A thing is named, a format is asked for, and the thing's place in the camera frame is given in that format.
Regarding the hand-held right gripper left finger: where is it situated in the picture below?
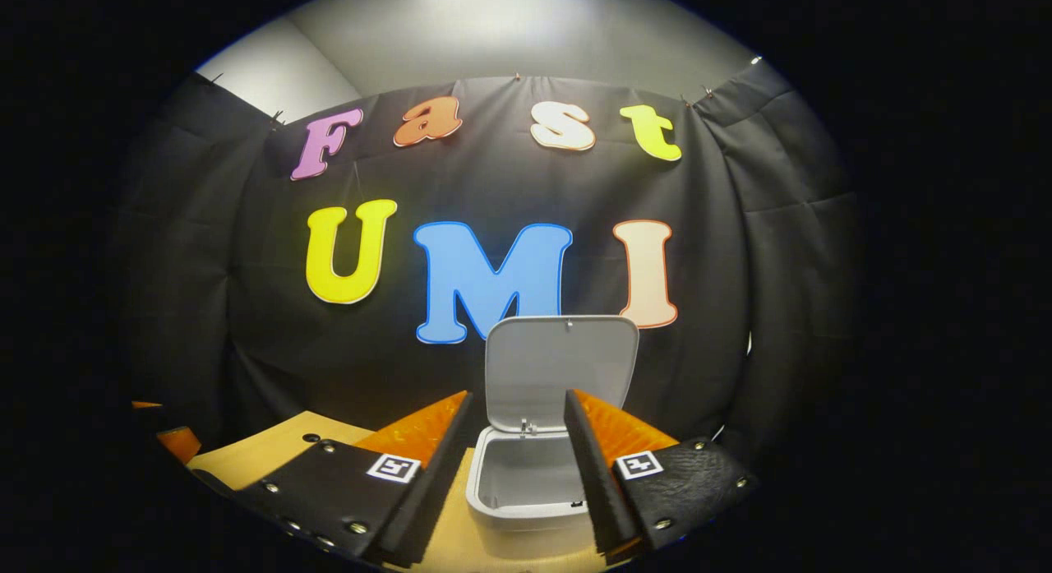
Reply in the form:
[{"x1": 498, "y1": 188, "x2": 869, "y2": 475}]
[{"x1": 234, "y1": 390, "x2": 475, "y2": 569}]

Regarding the white desktop garbage bin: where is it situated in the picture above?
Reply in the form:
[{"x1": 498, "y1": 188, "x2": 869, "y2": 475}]
[{"x1": 466, "y1": 314, "x2": 640, "y2": 557}]

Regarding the wooden desktop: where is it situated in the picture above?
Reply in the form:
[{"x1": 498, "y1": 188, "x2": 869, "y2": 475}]
[{"x1": 187, "y1": 410, "x2": 613, "y2": 573}]

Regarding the black backdrop cloth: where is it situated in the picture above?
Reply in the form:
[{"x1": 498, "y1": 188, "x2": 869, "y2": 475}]
[{"x1": 111, "y1": 59, "x2": 864, "y2": 492}]

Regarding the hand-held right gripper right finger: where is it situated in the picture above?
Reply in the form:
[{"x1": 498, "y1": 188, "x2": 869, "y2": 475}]
[{"x1": 564, "y1": 388, "x2": 759, "y2": 567}]

